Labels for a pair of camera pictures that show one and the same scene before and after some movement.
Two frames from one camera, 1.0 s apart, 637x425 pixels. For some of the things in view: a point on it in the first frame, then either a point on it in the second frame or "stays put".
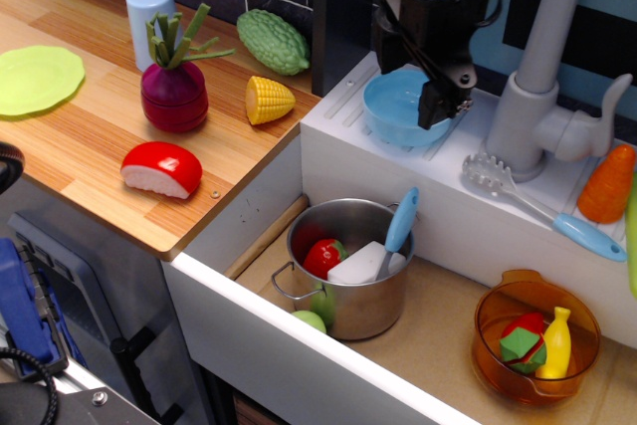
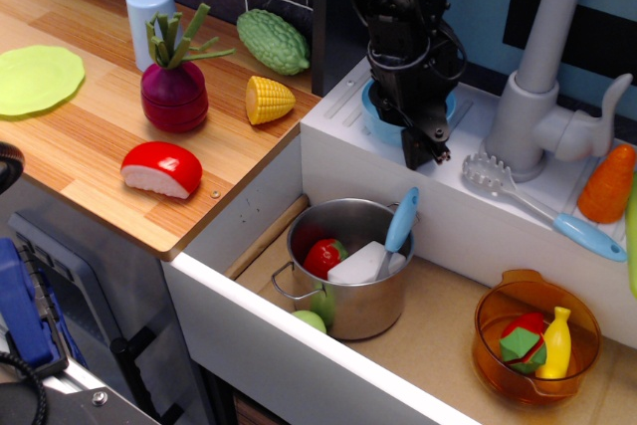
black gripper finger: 440,101 -> 418,150
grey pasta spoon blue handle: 491,172 stays put
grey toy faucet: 529,119 stays put
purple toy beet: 173,93 stays put
